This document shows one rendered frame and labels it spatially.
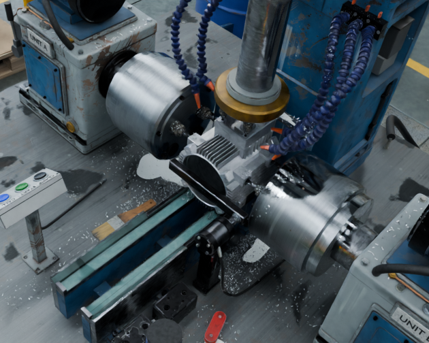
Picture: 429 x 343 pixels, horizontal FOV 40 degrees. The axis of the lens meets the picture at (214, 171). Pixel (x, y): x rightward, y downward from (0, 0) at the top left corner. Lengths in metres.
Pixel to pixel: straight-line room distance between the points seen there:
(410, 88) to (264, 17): 2.58
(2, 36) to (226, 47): 1.56
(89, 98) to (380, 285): 0.94
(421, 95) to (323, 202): 2.48
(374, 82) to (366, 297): 0.60
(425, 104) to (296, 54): 2.20
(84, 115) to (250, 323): 0.74
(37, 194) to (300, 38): 0.74
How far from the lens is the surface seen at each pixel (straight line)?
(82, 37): 1.65
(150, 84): 1.53
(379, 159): 2.00
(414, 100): 3.68
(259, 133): 1.46
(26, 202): 1.38
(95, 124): 1.78
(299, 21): 1.50
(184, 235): 1.49
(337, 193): 1.33
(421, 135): 2.76
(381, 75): 1.64
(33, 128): 1.94
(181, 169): 1.49
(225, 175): 1.40
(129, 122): 1.56
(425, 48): 4.17
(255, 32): 1.27
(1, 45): 3.42
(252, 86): 1.35
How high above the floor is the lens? 2.12
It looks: 47 degrees down
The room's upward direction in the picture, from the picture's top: 9 degrees clockwise
